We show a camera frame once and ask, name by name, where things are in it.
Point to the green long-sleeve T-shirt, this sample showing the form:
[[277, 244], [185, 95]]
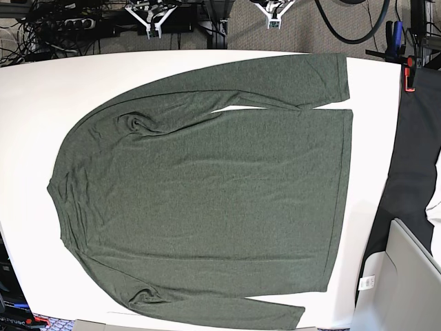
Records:
[[190, 198]]

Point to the white paper tag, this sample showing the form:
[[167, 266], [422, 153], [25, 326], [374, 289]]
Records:
[[366, 283]]

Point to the dark grey cloth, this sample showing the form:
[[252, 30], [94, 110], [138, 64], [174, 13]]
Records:
[[412, 174]]

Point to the white power strip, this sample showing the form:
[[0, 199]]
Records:
[[74, 24]]

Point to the red black clamp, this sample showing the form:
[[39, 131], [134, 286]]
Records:
[[409, 64]]

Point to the white cloth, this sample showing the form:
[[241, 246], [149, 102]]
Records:
[[433, 208]]

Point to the grey plastic bin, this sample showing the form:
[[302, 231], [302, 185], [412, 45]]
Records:
[[406, 295]]

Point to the black box with label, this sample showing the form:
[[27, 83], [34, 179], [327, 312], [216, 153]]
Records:
[[12, 318]]

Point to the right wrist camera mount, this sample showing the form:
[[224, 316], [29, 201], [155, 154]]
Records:
[[151, 14]]

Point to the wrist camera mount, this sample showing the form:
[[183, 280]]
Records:
[[151, 14], [273, 11]]

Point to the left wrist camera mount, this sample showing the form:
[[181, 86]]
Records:
[[273, 11]]

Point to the blue handled tool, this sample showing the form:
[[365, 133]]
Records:
[[397, 36]]

